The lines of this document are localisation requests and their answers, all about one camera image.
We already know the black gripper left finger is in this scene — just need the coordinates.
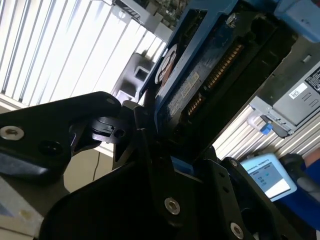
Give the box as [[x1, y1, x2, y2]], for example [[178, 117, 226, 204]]
[[0, 91, 182, 227]]

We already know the hard disk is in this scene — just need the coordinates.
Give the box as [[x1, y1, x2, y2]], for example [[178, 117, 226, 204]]
[[139, 0, 320, 182]]

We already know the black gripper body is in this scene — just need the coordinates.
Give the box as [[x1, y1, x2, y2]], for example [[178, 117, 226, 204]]
[[39, 161, 226, 240]]

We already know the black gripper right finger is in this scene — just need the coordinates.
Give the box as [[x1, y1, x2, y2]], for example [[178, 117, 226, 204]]
[[199, 147, 281, 240]]

